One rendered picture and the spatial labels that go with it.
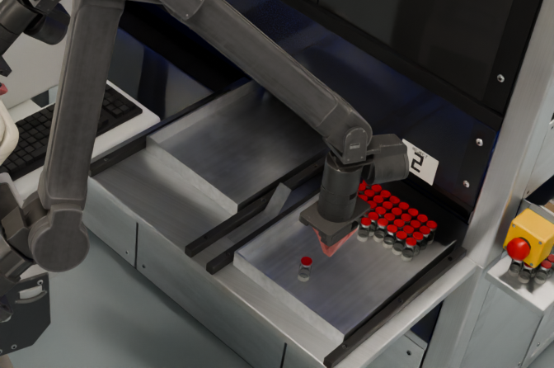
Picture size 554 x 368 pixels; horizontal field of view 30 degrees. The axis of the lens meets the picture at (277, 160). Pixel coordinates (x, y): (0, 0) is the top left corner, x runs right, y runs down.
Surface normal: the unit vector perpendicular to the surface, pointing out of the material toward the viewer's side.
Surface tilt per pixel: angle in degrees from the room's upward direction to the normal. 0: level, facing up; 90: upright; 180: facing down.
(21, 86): 90
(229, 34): 75
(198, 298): 90
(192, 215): 0
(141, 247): 90
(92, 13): 89
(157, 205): 0
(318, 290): 0
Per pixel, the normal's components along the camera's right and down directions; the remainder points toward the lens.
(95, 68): 0.40, 0.47
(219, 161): 0.11, -0.75
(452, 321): -0.68, 0.42
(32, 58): 0.73, 0.50
